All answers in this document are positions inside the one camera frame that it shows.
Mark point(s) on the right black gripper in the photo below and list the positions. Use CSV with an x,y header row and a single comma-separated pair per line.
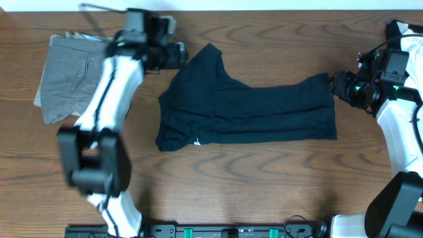
x,y
342,79

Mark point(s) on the dark navy t-shirt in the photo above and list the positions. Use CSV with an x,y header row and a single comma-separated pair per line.
x,y
203,105

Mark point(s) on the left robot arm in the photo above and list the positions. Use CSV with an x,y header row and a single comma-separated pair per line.
x,y
94,158

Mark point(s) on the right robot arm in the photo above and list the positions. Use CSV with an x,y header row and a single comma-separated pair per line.
x,y
394,98

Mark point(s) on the black and white garment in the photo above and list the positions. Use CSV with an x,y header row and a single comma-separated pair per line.
x,y
412,43

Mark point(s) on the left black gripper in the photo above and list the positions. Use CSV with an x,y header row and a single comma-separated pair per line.
x,y
178,55

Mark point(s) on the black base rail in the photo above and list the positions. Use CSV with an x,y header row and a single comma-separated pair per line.
x,y
300,229

